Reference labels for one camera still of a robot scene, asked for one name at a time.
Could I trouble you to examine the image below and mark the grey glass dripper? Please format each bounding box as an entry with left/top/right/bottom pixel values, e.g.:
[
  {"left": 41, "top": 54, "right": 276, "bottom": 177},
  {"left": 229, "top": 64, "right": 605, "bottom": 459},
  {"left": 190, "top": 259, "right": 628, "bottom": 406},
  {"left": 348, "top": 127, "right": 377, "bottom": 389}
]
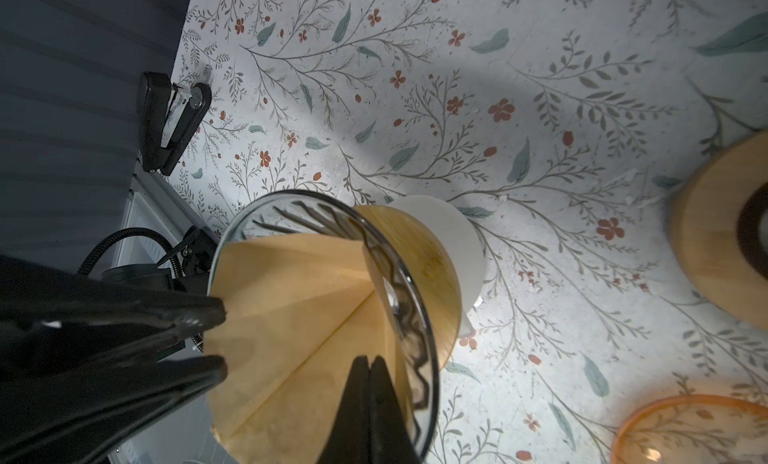
[{"left": 205, "top": 190, "right": 439, "bottom": 463}]

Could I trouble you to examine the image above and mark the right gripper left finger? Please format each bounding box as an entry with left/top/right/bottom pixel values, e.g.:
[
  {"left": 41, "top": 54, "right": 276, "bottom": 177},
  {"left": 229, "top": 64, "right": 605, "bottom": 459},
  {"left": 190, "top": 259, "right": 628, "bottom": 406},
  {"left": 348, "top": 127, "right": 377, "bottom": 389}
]
[{"left": 317, "top": 355, "right": 371, "bottom": 464}]

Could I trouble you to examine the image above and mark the frosted white glass pitcher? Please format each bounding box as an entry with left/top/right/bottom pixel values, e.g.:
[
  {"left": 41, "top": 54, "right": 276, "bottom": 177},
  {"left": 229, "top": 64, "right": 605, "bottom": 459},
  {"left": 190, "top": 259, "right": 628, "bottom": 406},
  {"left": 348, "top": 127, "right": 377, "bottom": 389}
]
[{"left": 389, "top": 195, "right": 486, "bottom": 339}]

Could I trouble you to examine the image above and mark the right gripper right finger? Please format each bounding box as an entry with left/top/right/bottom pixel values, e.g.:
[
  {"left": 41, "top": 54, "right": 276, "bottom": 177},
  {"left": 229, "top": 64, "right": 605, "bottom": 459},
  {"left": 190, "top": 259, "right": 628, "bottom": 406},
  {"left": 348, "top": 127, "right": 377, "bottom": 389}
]
[{"left": 369, "top": 356, "right": 420, "bottom": 464}]

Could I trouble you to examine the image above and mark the orange glass pitcher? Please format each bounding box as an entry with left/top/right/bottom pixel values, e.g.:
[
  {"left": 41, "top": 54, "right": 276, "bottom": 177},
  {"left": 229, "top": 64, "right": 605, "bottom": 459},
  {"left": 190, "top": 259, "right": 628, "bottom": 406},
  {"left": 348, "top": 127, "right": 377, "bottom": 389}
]
[{"left": 610, "top": 395, "right": 767, "bottom": 463}]

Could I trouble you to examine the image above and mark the black stapler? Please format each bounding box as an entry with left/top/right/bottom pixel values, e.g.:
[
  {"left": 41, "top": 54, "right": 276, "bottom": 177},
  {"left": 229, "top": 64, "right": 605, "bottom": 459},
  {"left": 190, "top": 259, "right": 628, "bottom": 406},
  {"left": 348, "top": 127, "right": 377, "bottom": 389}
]
[{"left": 136, "top": 72, "right": 213, "bottom": 176}]

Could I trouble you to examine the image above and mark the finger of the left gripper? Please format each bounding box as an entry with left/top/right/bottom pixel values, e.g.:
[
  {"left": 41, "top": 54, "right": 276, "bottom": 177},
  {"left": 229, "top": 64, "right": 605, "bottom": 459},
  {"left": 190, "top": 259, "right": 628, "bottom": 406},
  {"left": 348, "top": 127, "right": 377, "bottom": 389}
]
[
  {"left": 1, "top": 356, "right": 227, "bottom": 463},
  {"left": 1, "top": 256, "right": 226, "bottom": 368}
]

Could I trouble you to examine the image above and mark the black corrugated cable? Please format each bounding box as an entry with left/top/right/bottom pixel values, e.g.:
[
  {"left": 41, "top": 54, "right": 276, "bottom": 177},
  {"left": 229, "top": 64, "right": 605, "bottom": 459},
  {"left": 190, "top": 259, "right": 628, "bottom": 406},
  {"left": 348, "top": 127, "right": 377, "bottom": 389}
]
[{"left": 76, "top": 226, "right": 181, "bottom": 279}]

